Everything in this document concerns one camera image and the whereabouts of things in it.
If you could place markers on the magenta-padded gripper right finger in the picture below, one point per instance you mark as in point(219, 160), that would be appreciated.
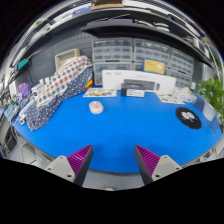
point(160, 166)

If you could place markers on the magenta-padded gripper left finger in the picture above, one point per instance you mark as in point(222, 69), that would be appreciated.
point(68, 168)

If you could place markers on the pink computer mouse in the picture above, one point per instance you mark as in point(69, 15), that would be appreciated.
point(96, 107)

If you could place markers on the navy polka dot cloth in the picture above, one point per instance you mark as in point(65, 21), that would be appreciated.
point(43, 113)

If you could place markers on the colourful sticker sheet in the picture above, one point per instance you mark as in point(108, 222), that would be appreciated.
point(100, 92)
point(170, 98)

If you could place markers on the small black box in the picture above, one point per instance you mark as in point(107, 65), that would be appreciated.
point(130, 86)

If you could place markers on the yellow plastic object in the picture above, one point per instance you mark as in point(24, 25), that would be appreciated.
point(89, 83)

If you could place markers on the green potted plant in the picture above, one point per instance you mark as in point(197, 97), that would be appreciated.
point(211, 95)

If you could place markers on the purple object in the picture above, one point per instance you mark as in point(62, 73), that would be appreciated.
point(24, 90)

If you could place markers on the red blue checkered cloth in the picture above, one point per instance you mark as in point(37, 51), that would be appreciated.
point(66, 78)

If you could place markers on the white keyboard box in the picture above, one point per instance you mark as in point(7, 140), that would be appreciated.
point(113, 78)

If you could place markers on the yellow and blue box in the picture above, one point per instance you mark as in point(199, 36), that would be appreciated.
point(154, 66)

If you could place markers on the beige plastic basket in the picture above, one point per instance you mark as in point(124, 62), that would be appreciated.
point(65, 57)

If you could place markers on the teal object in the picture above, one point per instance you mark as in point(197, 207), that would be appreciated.
point(22, 64)

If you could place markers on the white wall socket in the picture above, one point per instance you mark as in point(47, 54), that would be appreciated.
point(193, 85)

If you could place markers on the grey wall shelf unit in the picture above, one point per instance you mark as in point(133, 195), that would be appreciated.
point(133, 31)

